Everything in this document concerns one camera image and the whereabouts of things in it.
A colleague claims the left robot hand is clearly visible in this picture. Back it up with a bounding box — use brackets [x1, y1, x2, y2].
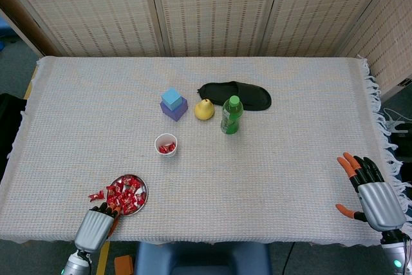
[74, 202, 126, 254]

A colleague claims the green drink bottle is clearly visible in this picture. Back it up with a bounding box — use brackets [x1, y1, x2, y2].
[220, 95, 244, 135]

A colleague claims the woven folding screen panel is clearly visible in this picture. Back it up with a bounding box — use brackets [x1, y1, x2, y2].
[337, 0, 412, 95]
[0, 0, 167, 57]
[147, 0, 285, 57]
[260, 0, 400, 57]

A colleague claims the black floor cable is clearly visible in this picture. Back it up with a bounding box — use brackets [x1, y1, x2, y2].
[282, 242, 296, 275]

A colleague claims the white paper cup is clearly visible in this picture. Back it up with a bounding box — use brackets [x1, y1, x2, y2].
[154, 133, 178, 158]

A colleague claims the white woven tablecloth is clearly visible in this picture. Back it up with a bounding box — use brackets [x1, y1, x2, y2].
[0, 55, 411, 247]

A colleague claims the yellow pear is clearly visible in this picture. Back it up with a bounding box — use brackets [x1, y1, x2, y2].
[193, 97, 216, 121]

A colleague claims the blue plastic bin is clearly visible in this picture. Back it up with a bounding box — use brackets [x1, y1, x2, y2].
[0, 17, 14, 51]

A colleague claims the brown wooden screen panel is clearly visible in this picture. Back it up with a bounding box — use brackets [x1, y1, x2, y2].
[0, 0, 55, 57]

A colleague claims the purple foam cube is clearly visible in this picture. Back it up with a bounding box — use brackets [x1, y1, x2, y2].
[160, 96, 189, 122]

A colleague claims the light blue foam cube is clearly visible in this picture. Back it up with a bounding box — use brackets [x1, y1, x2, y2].
[160, 87, 183, 111]

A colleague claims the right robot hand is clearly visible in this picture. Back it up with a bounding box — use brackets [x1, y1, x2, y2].
[335, 151, 407, 232]

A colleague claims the black slipper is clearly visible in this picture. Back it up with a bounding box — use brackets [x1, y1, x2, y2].
[196, 81, 273, 111]

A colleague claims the round metal plate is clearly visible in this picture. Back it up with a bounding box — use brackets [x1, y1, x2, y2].
[106, 174, 149, 216]

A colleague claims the orange block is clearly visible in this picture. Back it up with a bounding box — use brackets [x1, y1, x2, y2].
[114, 254, 135, 275]

